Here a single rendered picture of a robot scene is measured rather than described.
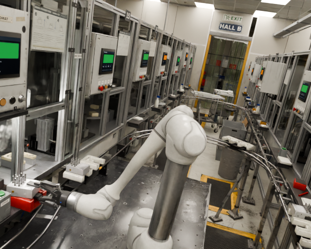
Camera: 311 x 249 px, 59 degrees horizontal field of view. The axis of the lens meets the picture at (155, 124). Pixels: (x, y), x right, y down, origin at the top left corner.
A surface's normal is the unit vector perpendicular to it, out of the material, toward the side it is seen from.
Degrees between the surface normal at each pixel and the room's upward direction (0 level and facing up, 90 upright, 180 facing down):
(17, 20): 91
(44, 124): 90
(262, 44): 90
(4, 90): 90
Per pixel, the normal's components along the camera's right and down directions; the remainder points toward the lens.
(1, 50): 0.95, 0.22
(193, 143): 0.26, 0.20
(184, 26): -0.25, 0.22
